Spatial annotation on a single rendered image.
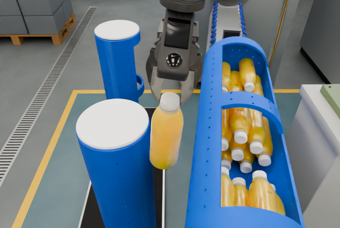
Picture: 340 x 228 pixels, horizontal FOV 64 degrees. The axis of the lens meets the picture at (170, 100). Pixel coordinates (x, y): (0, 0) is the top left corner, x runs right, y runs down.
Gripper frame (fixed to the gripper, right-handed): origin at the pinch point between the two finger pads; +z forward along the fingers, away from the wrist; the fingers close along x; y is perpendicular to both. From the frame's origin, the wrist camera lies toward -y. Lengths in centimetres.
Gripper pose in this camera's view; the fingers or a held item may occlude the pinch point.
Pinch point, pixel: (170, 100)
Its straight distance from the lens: 53.7
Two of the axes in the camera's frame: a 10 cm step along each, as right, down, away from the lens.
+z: -0.9, 7.5, 6.5
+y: 0.7, -6.5, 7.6
